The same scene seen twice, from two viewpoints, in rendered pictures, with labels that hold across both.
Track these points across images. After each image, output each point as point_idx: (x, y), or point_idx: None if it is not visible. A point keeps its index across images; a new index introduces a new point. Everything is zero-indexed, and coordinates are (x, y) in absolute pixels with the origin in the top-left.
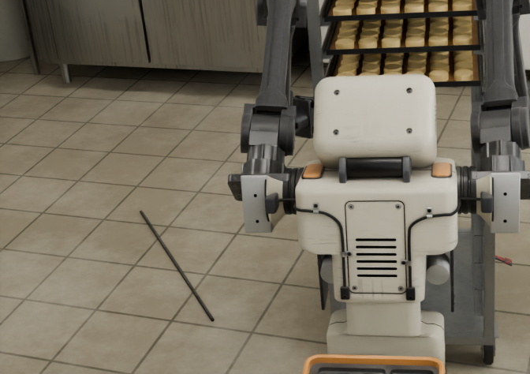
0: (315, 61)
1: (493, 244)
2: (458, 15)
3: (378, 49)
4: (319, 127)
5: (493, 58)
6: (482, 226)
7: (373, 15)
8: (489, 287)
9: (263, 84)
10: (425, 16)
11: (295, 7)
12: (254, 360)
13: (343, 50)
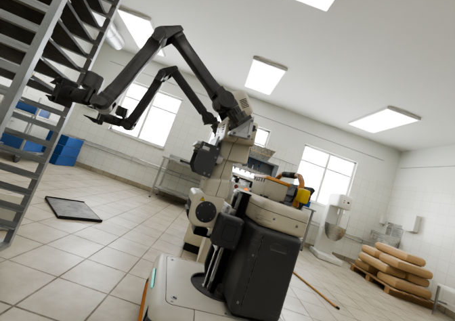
0: (36, 57)
1: (38, 183)
2: (76, 67)
3: (53, 66)
4: (251, 105)
5: (198, 97)
6: (28, 176)
7: (59, 47)
8: (26, 209)
9: (215, 80)
10: (70, 60)
11: (166, 44)
12: None
13: (42, 57)
